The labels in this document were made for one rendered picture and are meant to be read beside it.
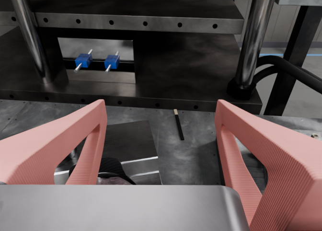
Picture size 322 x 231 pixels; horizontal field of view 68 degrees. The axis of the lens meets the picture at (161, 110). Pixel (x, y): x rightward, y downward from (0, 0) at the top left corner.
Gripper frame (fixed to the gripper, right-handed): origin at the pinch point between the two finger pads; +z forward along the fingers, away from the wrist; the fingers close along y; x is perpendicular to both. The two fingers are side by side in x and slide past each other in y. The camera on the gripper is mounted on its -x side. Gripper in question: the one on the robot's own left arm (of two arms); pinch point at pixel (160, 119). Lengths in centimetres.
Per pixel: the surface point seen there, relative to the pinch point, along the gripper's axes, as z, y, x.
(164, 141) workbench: 38, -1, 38
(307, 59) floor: 260, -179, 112
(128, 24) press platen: 72, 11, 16
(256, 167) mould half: 18.9, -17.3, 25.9
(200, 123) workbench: 46, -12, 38
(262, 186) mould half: 15.9, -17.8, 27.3
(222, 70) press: 82, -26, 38
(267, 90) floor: 190, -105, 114
